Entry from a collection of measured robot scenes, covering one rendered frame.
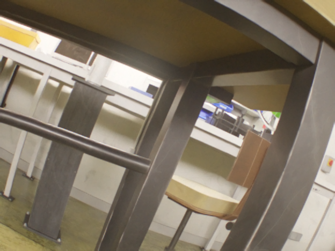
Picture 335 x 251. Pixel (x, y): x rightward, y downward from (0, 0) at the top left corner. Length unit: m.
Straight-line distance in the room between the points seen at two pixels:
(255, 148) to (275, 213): 1.09
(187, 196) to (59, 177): 0.68
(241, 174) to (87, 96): 0.81
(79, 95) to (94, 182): 1.36
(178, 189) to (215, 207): 0.17
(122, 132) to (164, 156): 2.23
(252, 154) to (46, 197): 1.03
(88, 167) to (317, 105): 2.76
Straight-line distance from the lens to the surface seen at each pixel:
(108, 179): 3.06
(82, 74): 2.07
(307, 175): 0.38
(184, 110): 0.80
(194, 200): 1.47
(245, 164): 1.44
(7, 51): 2.26
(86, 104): 1.82
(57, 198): 1.89
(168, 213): 3.16
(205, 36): 0.61
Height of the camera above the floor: 0.75
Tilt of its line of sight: 1 degrees up
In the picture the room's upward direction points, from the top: 23 degrees clockwise
